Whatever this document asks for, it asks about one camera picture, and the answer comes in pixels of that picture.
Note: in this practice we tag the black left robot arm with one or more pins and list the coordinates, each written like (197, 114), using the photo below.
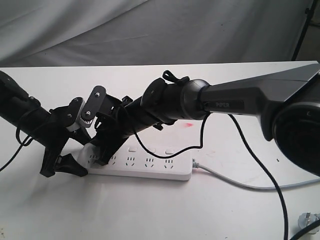
(22, 110)

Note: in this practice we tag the grey three-pin plug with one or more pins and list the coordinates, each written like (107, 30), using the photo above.
(306, 219)

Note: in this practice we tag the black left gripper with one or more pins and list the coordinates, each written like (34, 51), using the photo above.
(54, 136)

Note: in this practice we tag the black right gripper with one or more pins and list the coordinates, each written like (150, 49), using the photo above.
(108, 138)

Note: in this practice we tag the white five-outlet power strip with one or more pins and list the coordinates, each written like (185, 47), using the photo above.
(134, 161)

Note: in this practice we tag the grey backdrop cloth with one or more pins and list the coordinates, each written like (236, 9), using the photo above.
(62, 33)

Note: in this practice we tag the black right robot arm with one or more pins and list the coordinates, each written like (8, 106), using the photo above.
(286, 103)

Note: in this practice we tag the black tripod stand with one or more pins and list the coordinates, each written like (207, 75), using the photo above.
(309, 13)

